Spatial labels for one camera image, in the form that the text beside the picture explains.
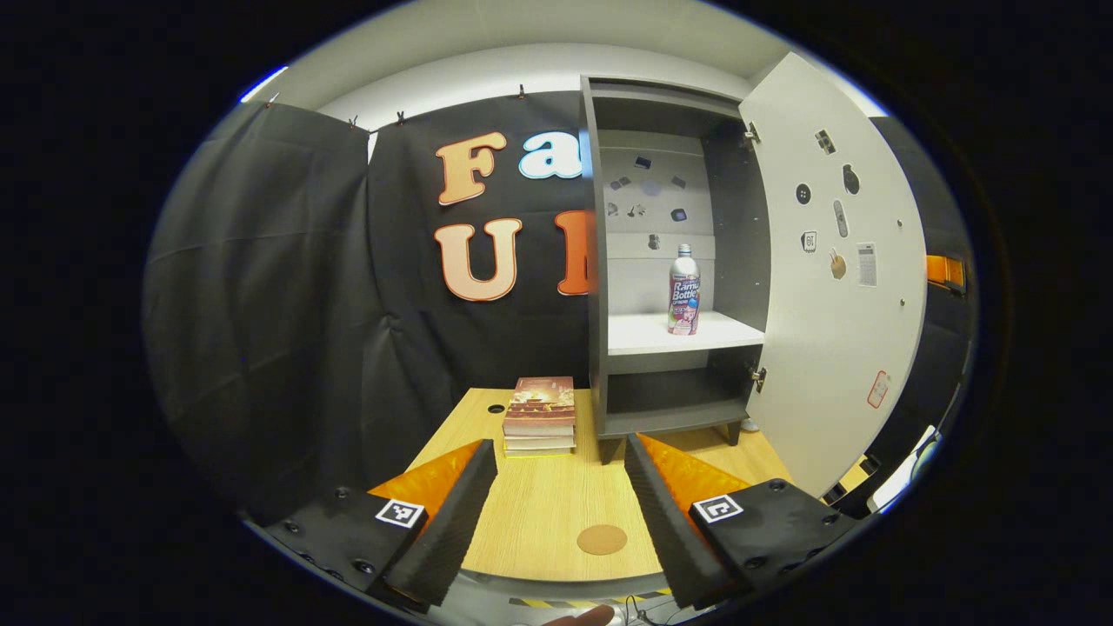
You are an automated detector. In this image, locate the white cabinet door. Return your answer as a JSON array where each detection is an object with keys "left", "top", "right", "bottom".
[{"left": 737, "top": 52, "right": 930, "bottom": 498}]

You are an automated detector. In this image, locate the ceiling light strip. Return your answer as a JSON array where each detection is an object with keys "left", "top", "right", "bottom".
[{"left": 239, "top": 65, "right": 290, "bottom": 103}]

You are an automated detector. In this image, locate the white bottle pink label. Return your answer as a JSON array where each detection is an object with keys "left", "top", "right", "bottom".
[{"left": 668, "top": 243, "right": 702, "bottom": 336}]

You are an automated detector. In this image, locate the black backdrop cloth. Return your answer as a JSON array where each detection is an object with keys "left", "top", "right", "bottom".
[{"left": 143, "top": 91, "right": 975, "bottom": 523}]

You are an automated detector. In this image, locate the brown cover book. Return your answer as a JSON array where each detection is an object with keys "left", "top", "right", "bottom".
[{"left": 503, "top": 376, "right": 576, "bottom": 429}]

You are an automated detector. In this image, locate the round brown coaster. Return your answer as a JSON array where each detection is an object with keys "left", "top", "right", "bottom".
[{"left": 576, "top": 524, "right": 629, "bottom": 556}]

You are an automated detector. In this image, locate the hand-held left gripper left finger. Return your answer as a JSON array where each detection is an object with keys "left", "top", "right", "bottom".
[{"left": 246, "top": 439, "right": 498, "bottom": 614}]

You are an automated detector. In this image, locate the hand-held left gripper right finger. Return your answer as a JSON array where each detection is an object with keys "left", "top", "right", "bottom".
[{"left": 623, "top": 433, "right": 875, "bottom": 612}]

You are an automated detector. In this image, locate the white book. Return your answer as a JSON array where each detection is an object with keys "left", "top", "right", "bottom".
[{"left": 503, "top": 424, "right": 576, "bottom": 450}]

